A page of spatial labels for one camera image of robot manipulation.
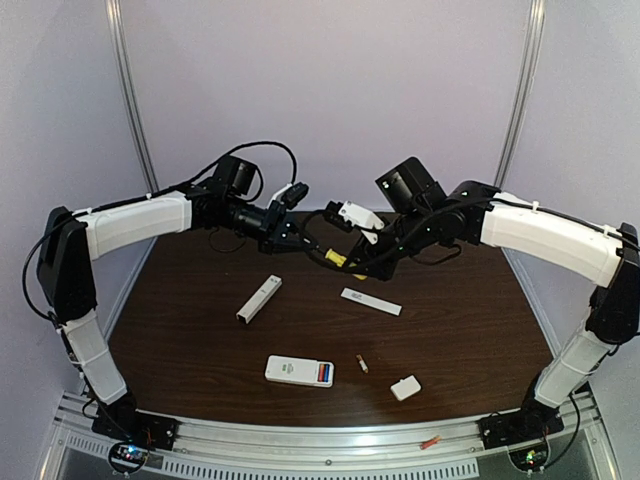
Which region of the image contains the slim white remote control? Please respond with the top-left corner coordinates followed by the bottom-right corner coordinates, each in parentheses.
top-left (236, 275), bottom-right (282, 324)

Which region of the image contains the yellow handled screwdriver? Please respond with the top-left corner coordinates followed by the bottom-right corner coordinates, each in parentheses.
top-left (323, 248), bottom-right (367, 281)

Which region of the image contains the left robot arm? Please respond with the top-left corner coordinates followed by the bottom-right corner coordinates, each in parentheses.
top-left (33, 155), bottom-right (309, 418)

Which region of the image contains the right black braided cable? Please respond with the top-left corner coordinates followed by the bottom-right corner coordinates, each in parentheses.
top-left (299, 199), bottom-right (640, 276)

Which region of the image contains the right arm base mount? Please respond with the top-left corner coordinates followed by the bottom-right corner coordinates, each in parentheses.
top-left (477, 410), bottom-right (564, 474)

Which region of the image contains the black braided cable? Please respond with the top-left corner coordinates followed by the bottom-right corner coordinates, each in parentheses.
top-left (299, 199), bottom-right (640, 276)
top-left (19, 140), bottom-right (299, 321)

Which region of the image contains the right aluminium frame post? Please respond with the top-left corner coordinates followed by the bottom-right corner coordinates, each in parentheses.
top-left (494, 0), bottom-right (546, 188)

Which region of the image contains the left aluminium frame post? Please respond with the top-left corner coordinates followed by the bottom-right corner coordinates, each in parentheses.
top-left (105, 0), bottom-right (159, 192)

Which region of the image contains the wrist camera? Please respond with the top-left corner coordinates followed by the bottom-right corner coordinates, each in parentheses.
top-left (271, 182), bottom-right (309, 209)
top-left (323, 201), bottom-right (385, 245)

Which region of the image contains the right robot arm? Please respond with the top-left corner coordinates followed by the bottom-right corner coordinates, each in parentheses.
top-left (337, 157), bottom-right (639, 413)

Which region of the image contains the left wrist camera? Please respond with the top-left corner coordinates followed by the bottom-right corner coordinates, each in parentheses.
top-left (271, 182), bottom-right (309, 209)

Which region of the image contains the red yellow battery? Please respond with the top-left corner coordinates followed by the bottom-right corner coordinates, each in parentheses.
top-left (420, 436), bottom-right (442, 450)

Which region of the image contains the small white battery cover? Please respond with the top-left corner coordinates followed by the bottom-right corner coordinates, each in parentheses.
top-left (390, 375), bottom-right (422, 402)

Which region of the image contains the gold white battery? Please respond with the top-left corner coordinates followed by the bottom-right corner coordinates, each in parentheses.
top-left (356, 355), bottom-right (369, 373)

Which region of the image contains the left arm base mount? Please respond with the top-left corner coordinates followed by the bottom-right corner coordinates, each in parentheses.
top-left (91, 412), bottom-right (179, 477)

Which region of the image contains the left black braided cable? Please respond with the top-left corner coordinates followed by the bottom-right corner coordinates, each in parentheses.
top-left (19, 140), bottom-right (299, 321)

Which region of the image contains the curved aluminium front rail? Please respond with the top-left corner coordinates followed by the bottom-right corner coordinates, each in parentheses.
top-left (49, 417), bottom-right (616, 480)

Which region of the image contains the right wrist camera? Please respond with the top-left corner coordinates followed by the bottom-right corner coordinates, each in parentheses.
top-left (323, 201), bottom-right (385, 245)

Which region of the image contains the white air conditioner remote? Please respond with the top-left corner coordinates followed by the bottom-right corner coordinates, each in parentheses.
top-left (264, 355), bottom-right (335, 388)

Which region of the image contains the aluminium frame post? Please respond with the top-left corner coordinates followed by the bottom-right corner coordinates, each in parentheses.
top-left (494, 0), bottom-right (546, 188)
top-left (105, 0), bottom-right (159, 192)

